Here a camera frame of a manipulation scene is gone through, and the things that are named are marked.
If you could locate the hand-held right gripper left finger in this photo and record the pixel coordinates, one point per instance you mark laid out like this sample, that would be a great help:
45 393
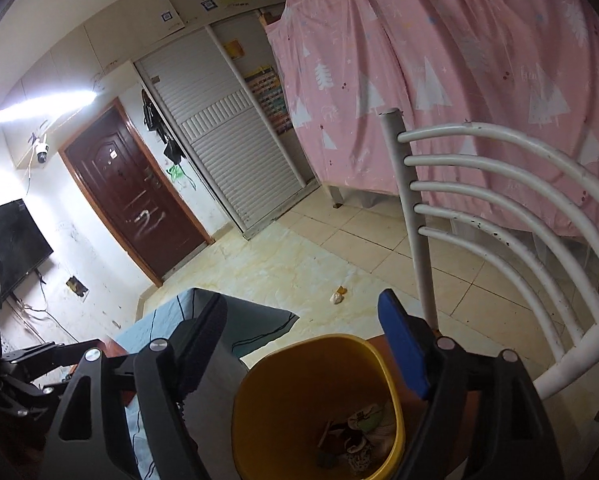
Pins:
202 355

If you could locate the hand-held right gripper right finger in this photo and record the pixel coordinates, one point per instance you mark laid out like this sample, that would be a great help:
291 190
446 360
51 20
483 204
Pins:
404 340

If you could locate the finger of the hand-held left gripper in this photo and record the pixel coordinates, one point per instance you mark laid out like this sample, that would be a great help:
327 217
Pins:
74 352
34 352

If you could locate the yellow plastic bin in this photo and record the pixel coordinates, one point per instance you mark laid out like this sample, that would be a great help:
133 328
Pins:
279 400

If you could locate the light blue tablecloth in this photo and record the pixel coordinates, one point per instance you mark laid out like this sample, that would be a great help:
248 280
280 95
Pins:
149 325

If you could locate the crumpled paper scrap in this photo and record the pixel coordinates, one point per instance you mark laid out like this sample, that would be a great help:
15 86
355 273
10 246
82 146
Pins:
338 296

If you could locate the white metal chair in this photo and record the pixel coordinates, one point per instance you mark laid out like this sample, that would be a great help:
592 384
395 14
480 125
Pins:
417 210

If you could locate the dark red door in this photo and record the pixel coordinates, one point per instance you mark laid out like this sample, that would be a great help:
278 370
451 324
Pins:
129 195

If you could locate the ceiling light tube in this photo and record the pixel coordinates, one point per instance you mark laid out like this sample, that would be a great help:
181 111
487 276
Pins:
34 109

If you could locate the small black hanging bag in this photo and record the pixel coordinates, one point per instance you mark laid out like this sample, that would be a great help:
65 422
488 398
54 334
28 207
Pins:
173 151

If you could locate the white sliding-door wardrobe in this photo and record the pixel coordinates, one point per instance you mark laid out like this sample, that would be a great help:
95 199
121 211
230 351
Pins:
214 135

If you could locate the black hanging bags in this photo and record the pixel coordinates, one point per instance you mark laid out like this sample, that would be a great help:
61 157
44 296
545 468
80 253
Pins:
152 115

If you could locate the colourful grid poster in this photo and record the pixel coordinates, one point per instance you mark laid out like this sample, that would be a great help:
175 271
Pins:
269 97

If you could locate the pink tree-print curtain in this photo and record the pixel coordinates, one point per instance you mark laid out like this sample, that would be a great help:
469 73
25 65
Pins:
429 35

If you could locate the orange sticky paper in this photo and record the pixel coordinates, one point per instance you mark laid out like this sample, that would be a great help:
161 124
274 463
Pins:
234 49

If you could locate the white overhead cabinets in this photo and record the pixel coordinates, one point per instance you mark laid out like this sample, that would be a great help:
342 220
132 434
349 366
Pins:
179 5

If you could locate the black wall television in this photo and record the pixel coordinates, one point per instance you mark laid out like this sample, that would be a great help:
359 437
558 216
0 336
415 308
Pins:
9 245

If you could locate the open wall outlet box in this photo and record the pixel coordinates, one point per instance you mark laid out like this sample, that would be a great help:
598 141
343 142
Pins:
77 287

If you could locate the white security camera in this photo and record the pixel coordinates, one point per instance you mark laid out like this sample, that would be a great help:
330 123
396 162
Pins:
40 150

